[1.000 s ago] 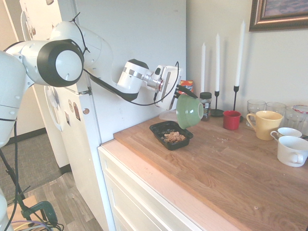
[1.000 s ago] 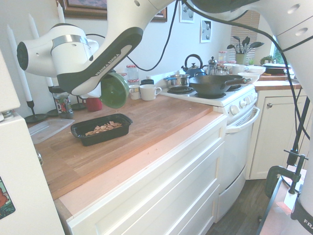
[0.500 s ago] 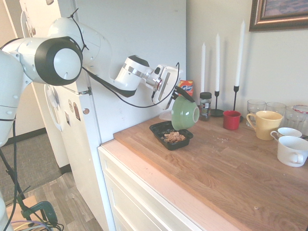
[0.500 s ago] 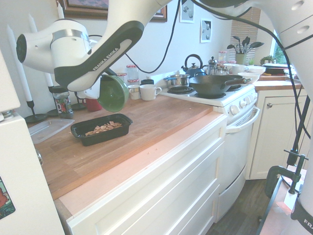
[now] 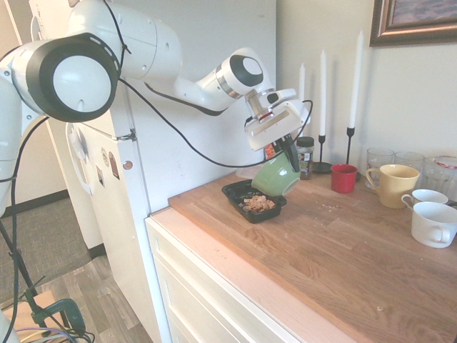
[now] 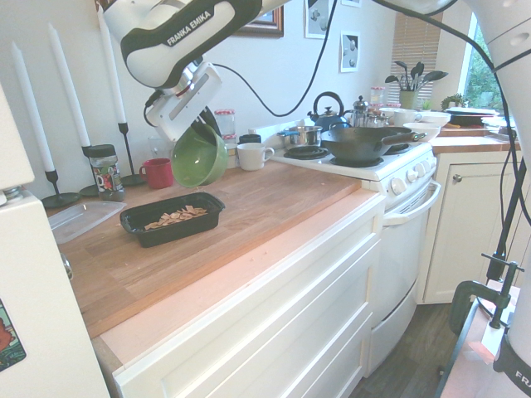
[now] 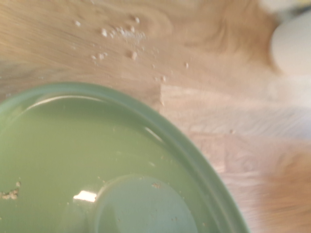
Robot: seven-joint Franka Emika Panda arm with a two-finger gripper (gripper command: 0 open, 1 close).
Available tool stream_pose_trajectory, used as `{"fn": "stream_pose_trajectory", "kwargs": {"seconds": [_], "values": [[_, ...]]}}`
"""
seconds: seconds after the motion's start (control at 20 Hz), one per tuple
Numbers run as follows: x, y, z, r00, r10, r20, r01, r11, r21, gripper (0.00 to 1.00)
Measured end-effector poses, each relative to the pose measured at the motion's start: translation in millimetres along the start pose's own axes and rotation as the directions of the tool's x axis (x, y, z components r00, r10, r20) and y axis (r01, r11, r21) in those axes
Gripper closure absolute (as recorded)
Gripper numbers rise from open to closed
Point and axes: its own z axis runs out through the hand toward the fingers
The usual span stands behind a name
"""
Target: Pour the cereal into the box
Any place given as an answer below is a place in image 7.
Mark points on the green plastic bowl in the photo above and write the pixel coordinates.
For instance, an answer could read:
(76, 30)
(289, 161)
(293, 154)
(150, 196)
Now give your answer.
(73, 145)

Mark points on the cereal dust clump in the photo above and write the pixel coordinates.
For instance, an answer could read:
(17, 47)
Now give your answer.
(156, 186)
(10, 194)

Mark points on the white crumb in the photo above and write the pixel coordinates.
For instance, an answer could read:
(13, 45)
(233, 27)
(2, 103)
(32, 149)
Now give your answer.
(163, 78)

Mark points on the white round container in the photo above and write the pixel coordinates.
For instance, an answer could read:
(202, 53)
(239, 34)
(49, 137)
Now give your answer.
(294, 46)

